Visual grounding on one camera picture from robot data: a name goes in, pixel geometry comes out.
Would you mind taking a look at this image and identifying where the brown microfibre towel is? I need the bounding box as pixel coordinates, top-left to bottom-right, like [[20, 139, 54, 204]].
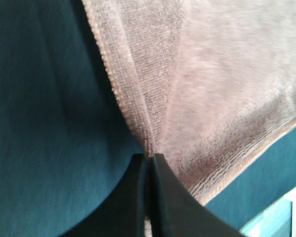
[[83, 0, 296, 204]]

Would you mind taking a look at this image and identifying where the white plastic bin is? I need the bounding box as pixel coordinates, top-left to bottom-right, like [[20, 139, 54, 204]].
[[240, 187, 296, 237]]

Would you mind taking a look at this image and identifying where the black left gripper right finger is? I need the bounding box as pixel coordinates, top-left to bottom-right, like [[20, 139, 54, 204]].
[[150, 154, 243, 237]]

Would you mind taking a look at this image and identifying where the black table cloth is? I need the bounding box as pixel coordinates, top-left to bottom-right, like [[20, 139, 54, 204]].
[[0, 0, 296, 237]]

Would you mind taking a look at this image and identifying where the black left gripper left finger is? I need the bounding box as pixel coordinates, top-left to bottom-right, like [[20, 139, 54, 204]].
[[61, 154, 147, 237]]

